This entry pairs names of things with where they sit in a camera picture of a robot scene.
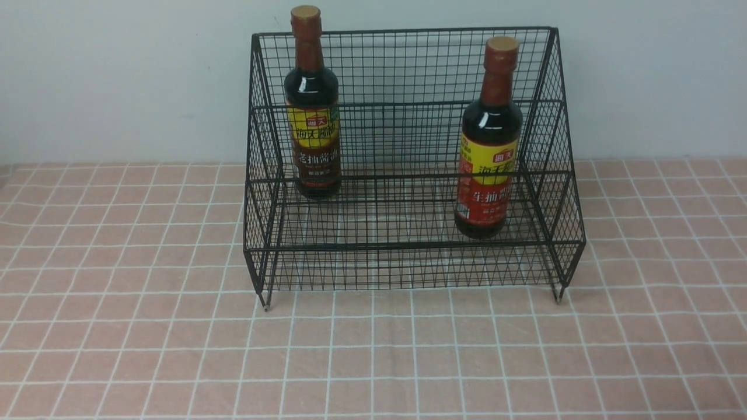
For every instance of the black wire mesh shelf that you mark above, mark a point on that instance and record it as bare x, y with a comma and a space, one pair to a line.
391, 225

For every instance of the red label soy sauce bottle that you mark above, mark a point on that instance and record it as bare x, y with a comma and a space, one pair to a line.
489, 145

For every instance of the pink checkered tablecloth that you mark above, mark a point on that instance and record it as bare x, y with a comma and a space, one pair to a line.
125, 296

